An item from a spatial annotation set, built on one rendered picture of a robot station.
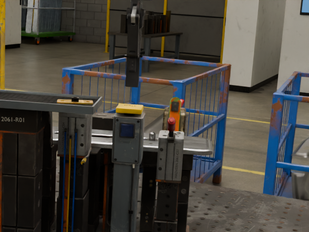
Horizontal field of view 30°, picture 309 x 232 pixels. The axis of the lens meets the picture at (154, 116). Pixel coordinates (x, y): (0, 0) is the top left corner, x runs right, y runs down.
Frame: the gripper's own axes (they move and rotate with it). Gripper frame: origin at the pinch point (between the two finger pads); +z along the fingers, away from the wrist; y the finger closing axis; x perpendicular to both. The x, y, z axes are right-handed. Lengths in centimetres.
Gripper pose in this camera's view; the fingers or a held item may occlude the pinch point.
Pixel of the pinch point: (132, 71)
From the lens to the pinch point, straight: 134.6
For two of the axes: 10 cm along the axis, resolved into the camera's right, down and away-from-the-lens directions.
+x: -10.0, -0.8, 0.5
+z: -0.6, 9.8, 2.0
